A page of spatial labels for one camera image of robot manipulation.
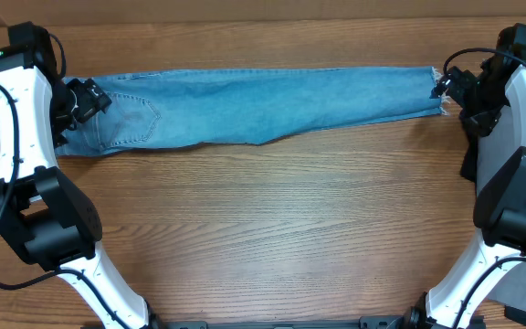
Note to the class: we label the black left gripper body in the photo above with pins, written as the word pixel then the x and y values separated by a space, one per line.
pixel 77 102

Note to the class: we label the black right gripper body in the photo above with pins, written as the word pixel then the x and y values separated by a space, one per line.
pixel 457 83

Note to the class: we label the light blue denim jeans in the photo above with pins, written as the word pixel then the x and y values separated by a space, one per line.
pixel 186 107

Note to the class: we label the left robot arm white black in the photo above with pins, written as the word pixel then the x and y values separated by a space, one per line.
pixel 44 217

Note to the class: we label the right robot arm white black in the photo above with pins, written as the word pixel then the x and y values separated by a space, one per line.
pixel 452 303

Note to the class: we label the black garment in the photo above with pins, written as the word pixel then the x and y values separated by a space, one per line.
pixel 468 168

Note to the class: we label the grey folded garment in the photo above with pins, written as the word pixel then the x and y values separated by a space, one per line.
pixel 500 210

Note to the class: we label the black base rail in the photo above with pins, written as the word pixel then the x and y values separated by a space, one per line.
pixel 365 322

